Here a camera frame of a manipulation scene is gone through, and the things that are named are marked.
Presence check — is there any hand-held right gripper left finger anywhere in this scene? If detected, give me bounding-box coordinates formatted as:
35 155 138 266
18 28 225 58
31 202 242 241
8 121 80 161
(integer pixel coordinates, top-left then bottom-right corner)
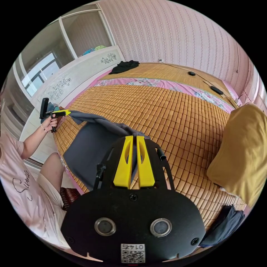
113 135 134 190

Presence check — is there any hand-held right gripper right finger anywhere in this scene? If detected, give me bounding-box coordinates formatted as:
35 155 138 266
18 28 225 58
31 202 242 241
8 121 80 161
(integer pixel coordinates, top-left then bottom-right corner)
136 136 155 187

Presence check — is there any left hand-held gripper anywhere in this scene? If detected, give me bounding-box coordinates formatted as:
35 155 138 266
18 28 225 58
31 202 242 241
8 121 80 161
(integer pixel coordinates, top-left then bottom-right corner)
40 109 72 133

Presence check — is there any gray short sleeve shirt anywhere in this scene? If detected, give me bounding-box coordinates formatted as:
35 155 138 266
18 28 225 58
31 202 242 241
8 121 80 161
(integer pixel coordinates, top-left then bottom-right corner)
63 110 151 191

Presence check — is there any person's left forearm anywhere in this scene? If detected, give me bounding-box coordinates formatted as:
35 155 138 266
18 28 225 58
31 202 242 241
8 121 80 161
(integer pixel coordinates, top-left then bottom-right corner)
21 125 49 159

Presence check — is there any person's left hand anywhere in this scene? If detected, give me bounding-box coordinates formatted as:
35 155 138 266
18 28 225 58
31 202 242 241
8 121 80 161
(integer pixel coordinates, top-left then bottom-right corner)
41 116 58 133

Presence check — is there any pile of clothes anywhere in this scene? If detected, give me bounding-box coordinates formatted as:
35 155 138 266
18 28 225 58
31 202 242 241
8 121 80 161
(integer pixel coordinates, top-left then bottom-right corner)
48 103 65 112

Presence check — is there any white cupboard with flower print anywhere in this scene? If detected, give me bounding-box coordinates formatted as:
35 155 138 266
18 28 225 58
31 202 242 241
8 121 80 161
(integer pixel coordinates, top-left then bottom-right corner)
19 45 126 164

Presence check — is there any bed with woven mat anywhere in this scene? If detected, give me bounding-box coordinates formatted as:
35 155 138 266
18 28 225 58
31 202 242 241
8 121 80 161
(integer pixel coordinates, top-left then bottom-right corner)
53 61 252 231

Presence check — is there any red striped cloth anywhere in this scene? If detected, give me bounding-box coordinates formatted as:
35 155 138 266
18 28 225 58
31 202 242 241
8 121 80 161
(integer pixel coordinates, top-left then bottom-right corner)
60 187 81 211

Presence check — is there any black garment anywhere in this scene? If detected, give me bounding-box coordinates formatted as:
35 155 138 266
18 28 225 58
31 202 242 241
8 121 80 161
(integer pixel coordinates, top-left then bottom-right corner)
108 60 140 75

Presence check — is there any person's body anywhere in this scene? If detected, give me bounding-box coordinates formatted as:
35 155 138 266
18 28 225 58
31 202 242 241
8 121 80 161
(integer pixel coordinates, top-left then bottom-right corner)
0 92 69 250

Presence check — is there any dark navy garment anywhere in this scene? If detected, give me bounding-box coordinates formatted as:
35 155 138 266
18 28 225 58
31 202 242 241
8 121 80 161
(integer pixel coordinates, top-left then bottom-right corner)
199 204 246 249

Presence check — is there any mustard yellow pillow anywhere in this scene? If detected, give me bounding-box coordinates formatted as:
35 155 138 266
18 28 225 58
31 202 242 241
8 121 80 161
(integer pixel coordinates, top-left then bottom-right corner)
206 103 267 208

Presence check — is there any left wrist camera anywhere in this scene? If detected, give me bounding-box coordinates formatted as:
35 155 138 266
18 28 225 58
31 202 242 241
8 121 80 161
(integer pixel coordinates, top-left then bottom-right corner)
41 98 50 118

